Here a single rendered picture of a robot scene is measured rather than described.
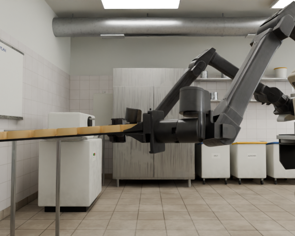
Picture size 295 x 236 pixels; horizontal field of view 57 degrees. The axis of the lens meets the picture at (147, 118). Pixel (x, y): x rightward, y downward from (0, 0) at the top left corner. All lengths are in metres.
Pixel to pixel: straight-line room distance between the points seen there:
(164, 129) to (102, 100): 4.99
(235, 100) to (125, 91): 4.06
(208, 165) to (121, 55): 2.78
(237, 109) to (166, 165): 4.03
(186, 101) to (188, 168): 4.12
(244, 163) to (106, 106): 2.81
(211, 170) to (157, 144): 4.42
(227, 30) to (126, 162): 2.80
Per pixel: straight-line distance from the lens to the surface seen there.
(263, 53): 0.81
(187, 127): 0.61
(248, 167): 5.23
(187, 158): 4.70
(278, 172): 5.45
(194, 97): 0.62
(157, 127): 0.64
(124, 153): 4.67
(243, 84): 0.73
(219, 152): 5.06
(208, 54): 1.28
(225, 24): 4.97
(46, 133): 0.70
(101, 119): 5.57
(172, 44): 5.83
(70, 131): 0.70
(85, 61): 5.87
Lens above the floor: 1.00
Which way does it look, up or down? 2 degrees up
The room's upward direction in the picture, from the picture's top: straight up
